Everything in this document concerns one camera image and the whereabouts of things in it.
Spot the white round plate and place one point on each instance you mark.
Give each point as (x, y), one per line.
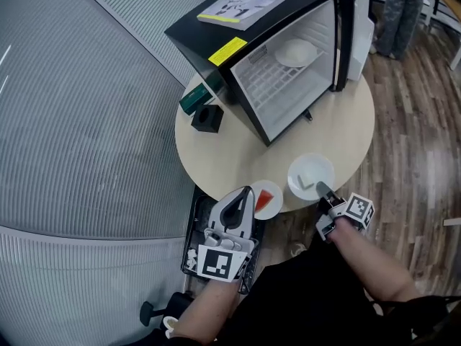
(275, 207)
(317, 168)
(284, 58)

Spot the person's black clothing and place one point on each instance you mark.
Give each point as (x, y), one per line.
(306, 301)

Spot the black mesh cart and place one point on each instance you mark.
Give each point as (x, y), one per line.
(198, 222)

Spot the dark green box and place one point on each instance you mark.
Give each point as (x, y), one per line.
(194, 97)

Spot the person's left shoe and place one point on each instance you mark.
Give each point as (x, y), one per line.
(297, 249)

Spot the white-legged wooden table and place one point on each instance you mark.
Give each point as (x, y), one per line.
(446, 13)

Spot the black square pen holder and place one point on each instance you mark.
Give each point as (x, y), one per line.
(215, 122)

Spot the glass partition with blinds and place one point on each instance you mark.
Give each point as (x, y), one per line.
(72, 139)

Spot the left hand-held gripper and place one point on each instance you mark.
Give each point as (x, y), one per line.
(216, 263)

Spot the grey and yellow book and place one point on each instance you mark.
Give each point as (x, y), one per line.
(248, 2)

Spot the small white object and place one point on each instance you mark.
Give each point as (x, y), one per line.
(191, 260)

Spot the person's right forearm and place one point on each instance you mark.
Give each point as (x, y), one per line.
(374, 265)

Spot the red watermelon slice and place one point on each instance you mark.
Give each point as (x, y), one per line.
(264, 200)

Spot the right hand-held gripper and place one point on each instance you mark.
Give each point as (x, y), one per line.
(358, 211)

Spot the white furniture base bar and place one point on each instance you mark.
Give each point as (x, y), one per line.
(452, 222)

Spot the black mini fridge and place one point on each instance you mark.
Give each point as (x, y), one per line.
(187, 38)

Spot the person's left forearm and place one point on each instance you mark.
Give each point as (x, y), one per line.
(205, 308)

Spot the black mesh office chair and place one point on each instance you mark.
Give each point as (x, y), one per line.
(147, 312)

